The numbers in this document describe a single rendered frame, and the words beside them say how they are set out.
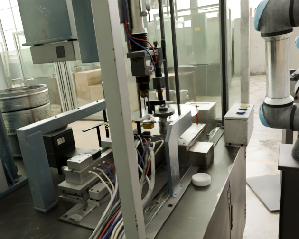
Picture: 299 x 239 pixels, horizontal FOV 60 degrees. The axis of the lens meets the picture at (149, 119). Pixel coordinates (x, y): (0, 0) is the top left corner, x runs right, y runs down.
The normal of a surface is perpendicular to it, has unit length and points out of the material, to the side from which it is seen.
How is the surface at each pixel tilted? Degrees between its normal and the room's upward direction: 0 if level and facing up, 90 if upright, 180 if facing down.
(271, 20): 100
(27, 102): 90
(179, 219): 0
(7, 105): 90
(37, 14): 90
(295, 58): 90
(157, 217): 0
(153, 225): 0
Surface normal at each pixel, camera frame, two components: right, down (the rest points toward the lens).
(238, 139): -0.45, 0.28
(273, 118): -0.69, 0.40
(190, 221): -0.10, -0.96
